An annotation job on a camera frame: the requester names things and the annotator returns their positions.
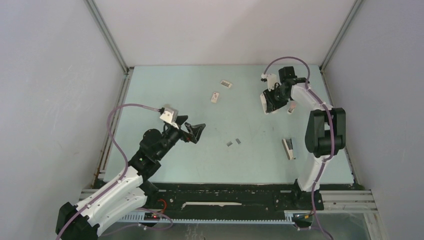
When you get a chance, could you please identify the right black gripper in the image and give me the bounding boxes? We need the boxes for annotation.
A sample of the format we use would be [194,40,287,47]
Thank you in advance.
[263,85,290,113]

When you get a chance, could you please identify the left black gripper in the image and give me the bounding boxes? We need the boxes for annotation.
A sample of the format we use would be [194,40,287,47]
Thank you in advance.
[155,115,205,160]

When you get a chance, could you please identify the small pink stapler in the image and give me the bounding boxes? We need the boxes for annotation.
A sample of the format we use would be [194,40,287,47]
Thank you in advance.
[287,101,297,115]

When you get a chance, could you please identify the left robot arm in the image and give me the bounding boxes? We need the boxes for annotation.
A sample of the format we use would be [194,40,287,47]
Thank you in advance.
[55,115,206,240]

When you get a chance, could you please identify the grey white stapler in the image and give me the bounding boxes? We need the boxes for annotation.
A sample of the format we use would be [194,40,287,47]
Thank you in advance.
[282,138,296,160]

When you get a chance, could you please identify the small white staple box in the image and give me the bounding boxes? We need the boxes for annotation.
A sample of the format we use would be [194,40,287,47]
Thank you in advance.
[210,92,220,104]

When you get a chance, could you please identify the white staple box barcode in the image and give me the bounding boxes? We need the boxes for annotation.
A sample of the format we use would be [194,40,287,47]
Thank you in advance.
[220,79,233,89]

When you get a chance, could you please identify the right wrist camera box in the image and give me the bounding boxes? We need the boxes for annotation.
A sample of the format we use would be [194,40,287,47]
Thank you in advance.
[261,73,279,92]

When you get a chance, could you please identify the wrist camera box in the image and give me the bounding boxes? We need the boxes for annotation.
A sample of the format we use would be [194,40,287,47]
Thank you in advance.
[159,106,180,129]
[261,73,279,92]

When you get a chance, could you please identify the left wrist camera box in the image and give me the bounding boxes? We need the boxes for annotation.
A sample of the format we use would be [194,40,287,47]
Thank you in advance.
[159,106,180,129]

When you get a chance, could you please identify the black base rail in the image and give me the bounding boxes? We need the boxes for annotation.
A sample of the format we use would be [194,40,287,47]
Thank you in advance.
[144,182,324,220]

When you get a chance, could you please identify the white cable duct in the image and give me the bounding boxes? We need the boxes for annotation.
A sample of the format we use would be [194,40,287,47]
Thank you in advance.
[116,211,294,225]

